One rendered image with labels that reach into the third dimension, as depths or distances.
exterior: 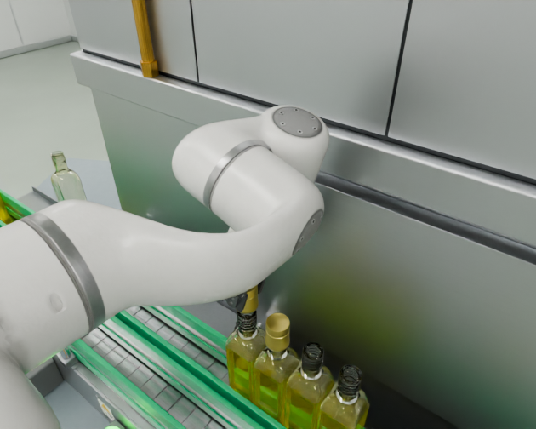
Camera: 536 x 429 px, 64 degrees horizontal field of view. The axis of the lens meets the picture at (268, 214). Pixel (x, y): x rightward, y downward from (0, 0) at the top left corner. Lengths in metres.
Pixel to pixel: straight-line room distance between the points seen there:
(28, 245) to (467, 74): 0.42
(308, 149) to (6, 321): 0.27
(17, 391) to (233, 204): 0.20
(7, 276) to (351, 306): 0.53
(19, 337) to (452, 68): 0.44
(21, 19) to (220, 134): 6.40
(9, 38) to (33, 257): 6.43
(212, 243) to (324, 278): 0.43
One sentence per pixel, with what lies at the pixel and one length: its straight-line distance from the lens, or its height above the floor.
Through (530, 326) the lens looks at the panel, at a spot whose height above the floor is 1.24.
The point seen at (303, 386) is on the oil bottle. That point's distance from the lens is 0.65.
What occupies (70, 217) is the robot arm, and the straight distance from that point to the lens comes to 0.28.
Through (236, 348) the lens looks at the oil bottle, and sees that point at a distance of 0.69.
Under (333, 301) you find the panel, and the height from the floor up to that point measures 1.11.
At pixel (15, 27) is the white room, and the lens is 6.70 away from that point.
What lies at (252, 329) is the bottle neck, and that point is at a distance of 0.67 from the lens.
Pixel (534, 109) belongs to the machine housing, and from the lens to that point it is 0.50.
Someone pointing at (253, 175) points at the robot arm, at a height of 1.46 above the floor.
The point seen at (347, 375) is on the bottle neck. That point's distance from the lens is 0.62.
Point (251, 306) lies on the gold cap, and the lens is 0.62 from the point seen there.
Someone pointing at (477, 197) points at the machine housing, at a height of 1.37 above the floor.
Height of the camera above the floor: 1.64
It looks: 37 degrees down
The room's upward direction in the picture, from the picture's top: straight up
